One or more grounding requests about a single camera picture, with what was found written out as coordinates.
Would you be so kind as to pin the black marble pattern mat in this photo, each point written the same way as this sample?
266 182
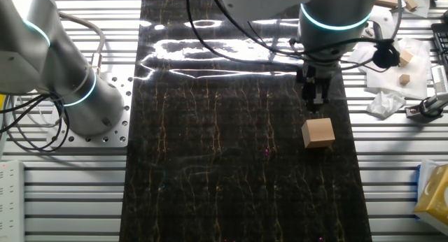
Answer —
210 165

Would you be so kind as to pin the crumpled white tissue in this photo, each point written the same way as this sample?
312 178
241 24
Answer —
385 104

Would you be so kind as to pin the white tissue sheet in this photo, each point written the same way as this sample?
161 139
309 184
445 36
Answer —
425 179

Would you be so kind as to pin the yellow tissue box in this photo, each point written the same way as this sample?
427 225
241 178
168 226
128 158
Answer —
435 196

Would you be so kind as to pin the grey metal stand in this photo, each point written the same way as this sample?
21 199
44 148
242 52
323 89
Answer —
413 113

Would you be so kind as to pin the wooden blocks top right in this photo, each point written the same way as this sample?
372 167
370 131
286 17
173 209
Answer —
396 12

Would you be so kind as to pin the large wooden cube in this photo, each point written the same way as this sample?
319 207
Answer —
318 133

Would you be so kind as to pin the long wooden block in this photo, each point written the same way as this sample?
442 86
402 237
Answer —
409 0

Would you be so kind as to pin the white power strip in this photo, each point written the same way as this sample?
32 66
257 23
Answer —
12 200

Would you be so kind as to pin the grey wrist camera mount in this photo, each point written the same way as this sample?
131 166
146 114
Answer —
381 18

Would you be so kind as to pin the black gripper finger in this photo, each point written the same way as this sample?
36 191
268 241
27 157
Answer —
316 100

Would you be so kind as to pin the rectangular wooden block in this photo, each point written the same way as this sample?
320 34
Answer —
389 1

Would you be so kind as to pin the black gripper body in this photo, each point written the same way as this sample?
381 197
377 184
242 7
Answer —
316 78

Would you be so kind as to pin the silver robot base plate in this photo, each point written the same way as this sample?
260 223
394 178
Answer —
124 95

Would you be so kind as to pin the white paper with drawing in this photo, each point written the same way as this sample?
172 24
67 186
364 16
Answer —
423 4

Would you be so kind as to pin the small wooden cube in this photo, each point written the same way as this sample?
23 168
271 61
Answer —
407 57

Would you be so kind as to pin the silver ribbed device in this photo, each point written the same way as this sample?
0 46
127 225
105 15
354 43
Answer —
440 79

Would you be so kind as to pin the black keyboard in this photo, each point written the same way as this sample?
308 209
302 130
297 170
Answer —
441 42

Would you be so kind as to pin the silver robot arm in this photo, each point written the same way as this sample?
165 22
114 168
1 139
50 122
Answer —
42 60

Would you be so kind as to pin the tiny wooden cube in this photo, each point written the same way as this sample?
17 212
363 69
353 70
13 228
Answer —
404 79

